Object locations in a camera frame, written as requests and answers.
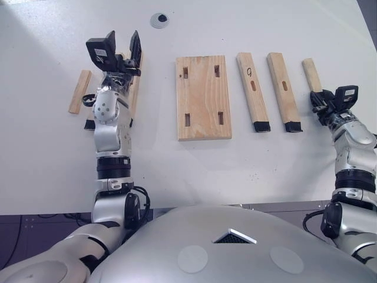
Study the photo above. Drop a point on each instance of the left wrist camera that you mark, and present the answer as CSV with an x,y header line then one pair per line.
x,y
98,53

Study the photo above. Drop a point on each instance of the robot body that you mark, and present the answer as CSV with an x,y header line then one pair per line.
x,y
235,259

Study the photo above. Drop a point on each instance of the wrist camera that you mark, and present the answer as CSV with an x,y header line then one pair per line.
x,y
98,53
347,94

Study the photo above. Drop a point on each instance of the wooden seat board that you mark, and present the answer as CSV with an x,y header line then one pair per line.
x,y
203,100

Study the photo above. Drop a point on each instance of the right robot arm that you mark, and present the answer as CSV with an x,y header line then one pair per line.
x,y
353,141

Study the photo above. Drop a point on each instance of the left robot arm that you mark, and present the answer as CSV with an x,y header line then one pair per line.
x,y
107,132

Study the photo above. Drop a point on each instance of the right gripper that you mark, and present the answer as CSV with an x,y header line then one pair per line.
x,y
325,107

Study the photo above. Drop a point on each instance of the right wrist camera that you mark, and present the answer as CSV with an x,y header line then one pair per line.
x,y
347,94

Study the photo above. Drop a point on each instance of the wooden leg with pen mark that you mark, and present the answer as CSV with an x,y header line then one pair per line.
x,y
253,97

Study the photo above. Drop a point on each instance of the wooden cross bar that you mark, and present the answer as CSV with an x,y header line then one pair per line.
x,y
312,75
80,91

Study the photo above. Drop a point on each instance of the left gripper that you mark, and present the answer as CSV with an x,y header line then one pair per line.
x,y
125,66

